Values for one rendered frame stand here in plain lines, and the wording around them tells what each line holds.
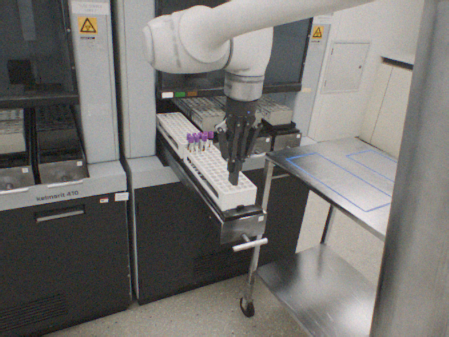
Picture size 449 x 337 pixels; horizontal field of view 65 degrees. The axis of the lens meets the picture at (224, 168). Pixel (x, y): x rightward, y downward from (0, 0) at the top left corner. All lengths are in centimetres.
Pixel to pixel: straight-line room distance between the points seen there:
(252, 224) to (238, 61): 42
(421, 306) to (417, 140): 15
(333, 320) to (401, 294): 109
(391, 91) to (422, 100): 316
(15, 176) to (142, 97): 46
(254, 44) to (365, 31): 261
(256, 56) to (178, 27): 19
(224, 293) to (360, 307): 64
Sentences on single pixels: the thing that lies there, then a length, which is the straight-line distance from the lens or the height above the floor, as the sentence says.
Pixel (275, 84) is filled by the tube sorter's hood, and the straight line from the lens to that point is 145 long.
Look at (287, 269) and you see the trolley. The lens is 159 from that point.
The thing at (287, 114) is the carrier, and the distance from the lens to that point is 154.
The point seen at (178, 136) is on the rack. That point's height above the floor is 87.
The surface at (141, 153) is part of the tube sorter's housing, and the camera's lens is 134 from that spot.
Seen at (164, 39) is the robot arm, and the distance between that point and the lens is 68.
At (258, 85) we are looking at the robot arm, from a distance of 82.
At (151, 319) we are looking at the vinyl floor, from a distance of 172.
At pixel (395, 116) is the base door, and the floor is 42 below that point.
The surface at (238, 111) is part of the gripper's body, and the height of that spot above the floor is 108.
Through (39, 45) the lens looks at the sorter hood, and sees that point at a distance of 117.
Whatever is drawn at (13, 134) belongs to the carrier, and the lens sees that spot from 125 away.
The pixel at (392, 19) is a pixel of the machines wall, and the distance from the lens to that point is 355.
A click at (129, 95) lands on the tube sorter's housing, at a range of 125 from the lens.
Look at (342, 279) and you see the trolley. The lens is 163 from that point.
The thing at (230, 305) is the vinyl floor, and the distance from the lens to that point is 178.
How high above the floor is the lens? 134
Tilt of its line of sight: 28 degrees down
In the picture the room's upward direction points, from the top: 5 degrees clockwise
